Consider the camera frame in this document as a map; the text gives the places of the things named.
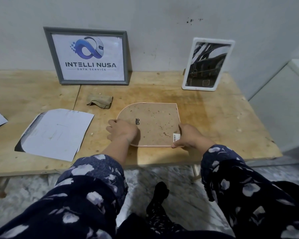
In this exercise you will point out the person's right hand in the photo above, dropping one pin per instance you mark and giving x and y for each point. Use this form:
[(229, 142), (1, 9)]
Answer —
[(191, 138)]

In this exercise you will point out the person's left hand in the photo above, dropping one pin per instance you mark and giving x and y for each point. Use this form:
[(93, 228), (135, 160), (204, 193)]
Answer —
[(122, 131)]

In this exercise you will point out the arched brown backing board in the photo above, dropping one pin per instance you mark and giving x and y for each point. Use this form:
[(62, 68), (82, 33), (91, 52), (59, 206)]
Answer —
[(154, 121)]

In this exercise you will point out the pink arched photo frame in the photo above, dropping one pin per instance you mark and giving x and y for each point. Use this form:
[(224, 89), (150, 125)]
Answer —
[(154, 146)]

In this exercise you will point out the brown wiping cloth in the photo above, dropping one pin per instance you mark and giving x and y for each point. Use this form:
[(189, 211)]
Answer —
[(99, 100)]

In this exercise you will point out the white picture frame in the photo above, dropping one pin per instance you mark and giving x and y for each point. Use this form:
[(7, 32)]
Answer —
[(201, 89)]

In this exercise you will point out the grey framed Intelli Nusa sign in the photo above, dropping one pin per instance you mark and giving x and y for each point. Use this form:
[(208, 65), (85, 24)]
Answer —
[(89, 82)]

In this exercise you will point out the dark print sheet face-down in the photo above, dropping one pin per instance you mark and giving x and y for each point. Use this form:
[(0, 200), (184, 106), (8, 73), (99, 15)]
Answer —
[(57, 134)]

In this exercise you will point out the person's right forearm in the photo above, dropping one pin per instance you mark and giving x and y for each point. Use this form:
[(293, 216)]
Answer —
[(251, 191)]

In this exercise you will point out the person's left forearm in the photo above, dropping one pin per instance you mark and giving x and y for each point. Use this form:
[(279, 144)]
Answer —
[(77, 196)]

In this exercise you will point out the person's dark clothing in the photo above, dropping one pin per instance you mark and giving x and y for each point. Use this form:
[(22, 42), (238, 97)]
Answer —
[(159, 209)]

